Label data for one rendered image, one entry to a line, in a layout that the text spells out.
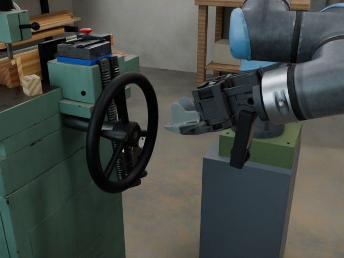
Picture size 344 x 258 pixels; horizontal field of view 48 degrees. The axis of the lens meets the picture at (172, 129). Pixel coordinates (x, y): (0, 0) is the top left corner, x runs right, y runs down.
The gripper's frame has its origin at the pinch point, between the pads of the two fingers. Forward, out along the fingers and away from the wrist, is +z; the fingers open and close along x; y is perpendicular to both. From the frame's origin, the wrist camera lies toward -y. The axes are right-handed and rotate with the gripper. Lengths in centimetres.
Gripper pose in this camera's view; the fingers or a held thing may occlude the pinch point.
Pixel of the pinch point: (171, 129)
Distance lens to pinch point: 75.8
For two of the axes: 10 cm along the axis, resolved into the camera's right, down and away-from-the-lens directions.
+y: -3.3, -9.1, -2.5
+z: -8.3, 1.5, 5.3
